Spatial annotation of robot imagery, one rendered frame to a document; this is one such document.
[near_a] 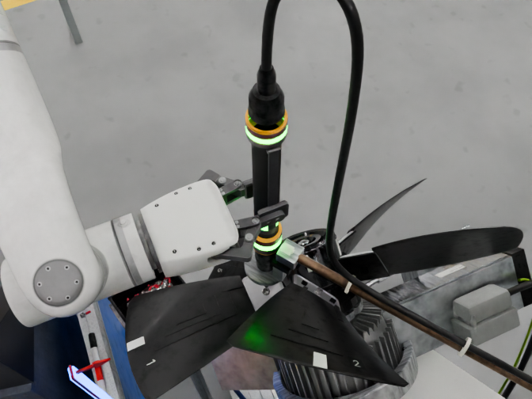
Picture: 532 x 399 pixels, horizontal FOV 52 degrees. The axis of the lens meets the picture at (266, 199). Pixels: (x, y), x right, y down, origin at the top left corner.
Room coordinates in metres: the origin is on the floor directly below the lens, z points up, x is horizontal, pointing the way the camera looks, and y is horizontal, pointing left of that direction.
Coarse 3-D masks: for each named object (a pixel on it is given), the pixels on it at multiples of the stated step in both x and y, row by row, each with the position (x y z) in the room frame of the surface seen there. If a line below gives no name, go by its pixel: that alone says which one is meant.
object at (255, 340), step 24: (288, 288) 0.31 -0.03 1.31; (264, 312) 0.25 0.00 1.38; (288, 312) 0.26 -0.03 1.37; (312, 312) 0.26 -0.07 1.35; (336, 312) 0.28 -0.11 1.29; (240, 336) 0.20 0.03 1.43; (264, 336) 0.20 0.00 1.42; (288, 336) 0.21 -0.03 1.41; (312, 336) 0.21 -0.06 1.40; (336, 336) 0.22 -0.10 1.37; (360, 336) 0.24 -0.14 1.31; (288, 360) 0.17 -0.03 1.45; (312, 360) 0.17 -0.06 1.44; (336, 360) 0.18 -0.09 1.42
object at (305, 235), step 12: (324, 228) 0.47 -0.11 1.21; (300, 240) 0.45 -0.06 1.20; (312, 240) 0.45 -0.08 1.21; (324, 240) 0.42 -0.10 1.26; (312, 252) 0.40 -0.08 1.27; (324, 252) 0.40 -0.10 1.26; (336, 252) 0.41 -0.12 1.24; (300, 264) 0.38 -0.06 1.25; (324, 264) 0.38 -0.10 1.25; (288, 276) 0.37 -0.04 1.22; (312, 276) 0.37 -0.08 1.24; (324, 288) 0.35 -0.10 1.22; (336, 288) 0.36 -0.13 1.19; (348, 300) 0.34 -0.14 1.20
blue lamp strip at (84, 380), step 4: (72, 368) 0.22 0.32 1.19; (76, 368) 0.23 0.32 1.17; (76, 376) 0.21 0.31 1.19; (80, 376) 0.22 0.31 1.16; (84, 376) 0.22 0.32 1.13; (80, 380) 0.21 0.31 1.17; (84, 380) 0.22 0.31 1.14; (88, 380) 0.22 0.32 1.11; (84, 384) 0.21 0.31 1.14; (88, 384) 0.21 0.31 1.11; (92, 384) 0.22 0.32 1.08; (88, 388) 0.21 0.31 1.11; (92, 388) 0.21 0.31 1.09; (96, 388) 0.22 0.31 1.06; (100, 388) 0.23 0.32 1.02; (96, 392) 0.21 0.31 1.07; (100, 392) 0.22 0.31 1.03; (104, 392) 0.23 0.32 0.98; (100, 396) 0.21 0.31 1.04; (104, 396) 0.22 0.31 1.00; (108, 396) 0.23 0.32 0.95
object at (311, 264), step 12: (312, 264) 0.31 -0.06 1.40; (324, 276) 0.30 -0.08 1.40; (336, 276) 0.30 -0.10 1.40; (372, 300) 0.26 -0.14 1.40; (396, 312) 0.24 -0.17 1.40; (432, 336) 0.21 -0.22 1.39; (456, 348) 0.20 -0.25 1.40; (480, 360) 0.18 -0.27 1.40; (504, 372) 0.17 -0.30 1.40; (528, 384) 0.15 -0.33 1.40
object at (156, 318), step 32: (192, 288) 0.37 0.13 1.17; (224, 288) 0.37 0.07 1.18; (128, 320) 0.32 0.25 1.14; (160, 320) 0.31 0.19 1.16; (192, 320) 0.31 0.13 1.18; (224, 320) 0.31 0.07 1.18; (128, 352) 0.26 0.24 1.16; (160, 352) 0.25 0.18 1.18; (192, 352) 0.25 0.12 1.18; (160, 384) 0.20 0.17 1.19
